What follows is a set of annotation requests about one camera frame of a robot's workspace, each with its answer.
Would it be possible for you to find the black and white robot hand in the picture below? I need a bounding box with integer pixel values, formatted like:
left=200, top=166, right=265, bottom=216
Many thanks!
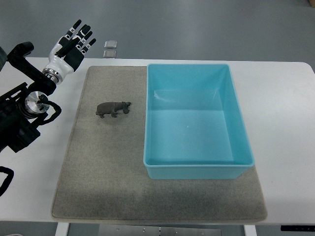
left=43, top=20, right=96, bottom=85

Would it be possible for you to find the brown toy hippo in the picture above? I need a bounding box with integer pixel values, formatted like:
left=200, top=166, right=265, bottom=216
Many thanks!
left=95, top=101, right=131, bottom=118

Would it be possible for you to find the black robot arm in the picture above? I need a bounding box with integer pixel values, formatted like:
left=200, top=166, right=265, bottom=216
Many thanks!
left=0, top=42, right=62, bottom=152

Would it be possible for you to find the blue plastic box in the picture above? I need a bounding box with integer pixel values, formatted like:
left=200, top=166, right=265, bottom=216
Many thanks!
left=143, top=64, right=254, bottom=179

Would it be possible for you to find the lower floor socket plate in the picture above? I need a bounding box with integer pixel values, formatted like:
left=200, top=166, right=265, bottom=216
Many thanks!
left=103, top=50, right=117, bottom=59

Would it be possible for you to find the grey felt mat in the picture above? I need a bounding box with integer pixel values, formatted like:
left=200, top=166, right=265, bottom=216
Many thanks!
left=52, top=66, right=267, bottom=224

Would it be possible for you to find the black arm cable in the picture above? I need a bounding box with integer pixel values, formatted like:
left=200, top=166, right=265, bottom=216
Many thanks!
left=0, top=166, right=15, bottom=197

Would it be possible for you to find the white table frame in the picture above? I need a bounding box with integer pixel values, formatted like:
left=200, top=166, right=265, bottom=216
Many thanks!
left=55, top=223, right=257, bottom=236

